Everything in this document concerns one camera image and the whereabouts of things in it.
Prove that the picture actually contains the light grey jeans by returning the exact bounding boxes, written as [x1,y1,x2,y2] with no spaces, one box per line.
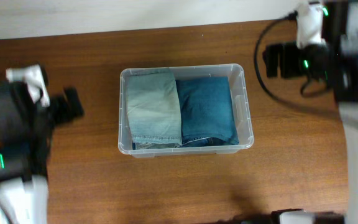
[125,69,182,149]

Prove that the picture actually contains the clear plastic storage bin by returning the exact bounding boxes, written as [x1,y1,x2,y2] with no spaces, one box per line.
[117,63,254,158]

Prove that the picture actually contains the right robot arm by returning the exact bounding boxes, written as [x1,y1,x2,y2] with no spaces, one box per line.
[254,1,358,223]

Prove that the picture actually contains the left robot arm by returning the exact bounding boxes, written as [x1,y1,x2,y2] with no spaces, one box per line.
[0,82,85,223]

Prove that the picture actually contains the dark blue jeans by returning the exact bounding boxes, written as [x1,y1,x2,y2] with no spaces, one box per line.
[176,77,239,147]

